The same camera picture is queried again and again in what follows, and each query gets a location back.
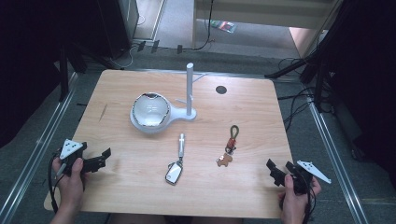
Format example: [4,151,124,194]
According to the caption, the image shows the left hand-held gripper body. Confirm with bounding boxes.
[59,138,89,177]

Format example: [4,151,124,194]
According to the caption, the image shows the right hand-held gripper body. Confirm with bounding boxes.
[285,160,332,195]

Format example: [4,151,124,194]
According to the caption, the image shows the person's right hand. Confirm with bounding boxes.
[277,174,322,224]

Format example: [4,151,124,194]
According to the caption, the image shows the person's left hand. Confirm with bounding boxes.
[50,156,86,217]

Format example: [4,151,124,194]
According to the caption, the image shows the silver bowl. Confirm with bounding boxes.
[132,91,172,128]

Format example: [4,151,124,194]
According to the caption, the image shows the black metal stand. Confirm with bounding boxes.
[57,40,125,103]

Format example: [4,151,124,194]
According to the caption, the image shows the white hook stand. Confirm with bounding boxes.
[129,62,207,135]

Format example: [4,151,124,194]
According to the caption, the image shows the black tripod stand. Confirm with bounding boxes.
[263,0,359,114]

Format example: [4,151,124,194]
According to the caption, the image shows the black cabinet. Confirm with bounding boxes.
[92,0,140,60]

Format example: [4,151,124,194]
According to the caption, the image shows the green and red packet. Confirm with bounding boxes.
[210,20,238,35]

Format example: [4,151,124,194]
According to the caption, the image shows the cream wooden shelf unit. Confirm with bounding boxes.
[191,0,345,60]

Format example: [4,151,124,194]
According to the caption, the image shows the right hand-held gripper cable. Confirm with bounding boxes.
[301,174,318,224]

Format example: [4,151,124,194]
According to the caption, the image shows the hand-held gripper cable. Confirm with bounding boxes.
[301,174,318,224]
[47,148,63,215]

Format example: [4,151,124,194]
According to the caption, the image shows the aluminium floor rail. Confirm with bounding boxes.
[0,72,79,224]
[300,83,372,224]

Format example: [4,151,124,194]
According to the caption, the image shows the left hand-held gripper cable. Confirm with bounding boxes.
[47,148,63,215]

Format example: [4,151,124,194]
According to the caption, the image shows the brown dog charm keychain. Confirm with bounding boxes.
[216,124,241,168]

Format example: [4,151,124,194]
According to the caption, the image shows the black floor cables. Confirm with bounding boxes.
[276,56,325,133]

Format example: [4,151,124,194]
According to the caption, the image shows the white car key keychain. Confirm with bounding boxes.
[164,133,187,187]

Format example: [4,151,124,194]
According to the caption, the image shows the white floor cable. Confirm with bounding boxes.
[109,13,148,71]

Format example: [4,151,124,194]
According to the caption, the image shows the black hanging cable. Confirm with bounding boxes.
[181,0,217,52]

